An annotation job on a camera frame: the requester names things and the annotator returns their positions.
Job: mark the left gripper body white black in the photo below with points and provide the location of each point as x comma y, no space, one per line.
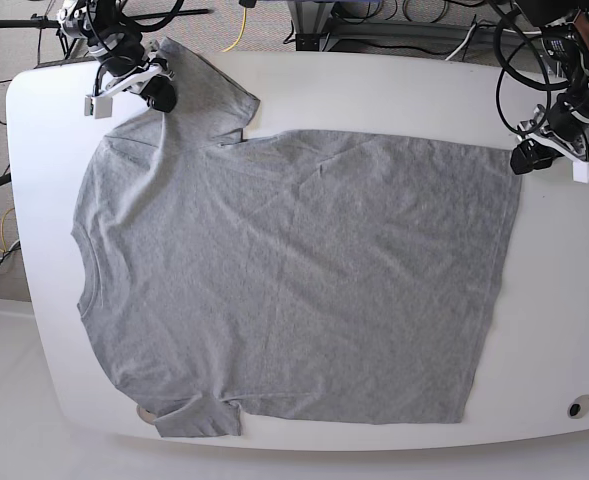
561,130

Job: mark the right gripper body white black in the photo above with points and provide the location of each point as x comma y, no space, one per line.
137,67

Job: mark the grey T-shirt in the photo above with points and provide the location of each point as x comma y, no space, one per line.
311,275

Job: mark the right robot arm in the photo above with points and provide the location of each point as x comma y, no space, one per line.
120,43

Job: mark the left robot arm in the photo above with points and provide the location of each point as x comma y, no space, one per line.
544,45

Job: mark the black tripod stand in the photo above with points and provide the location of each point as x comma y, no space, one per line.
24,22

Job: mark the round table grommet hole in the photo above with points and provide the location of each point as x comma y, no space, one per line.
579,407

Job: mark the tan round table grommet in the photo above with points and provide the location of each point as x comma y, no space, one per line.
145,415

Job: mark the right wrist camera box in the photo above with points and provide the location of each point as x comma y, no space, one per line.
98,107

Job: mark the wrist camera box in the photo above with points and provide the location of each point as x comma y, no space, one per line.
98,107
580,172

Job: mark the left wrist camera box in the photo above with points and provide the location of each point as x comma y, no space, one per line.
580,172

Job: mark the aluminium frame stand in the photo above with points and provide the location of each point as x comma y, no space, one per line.
456,31

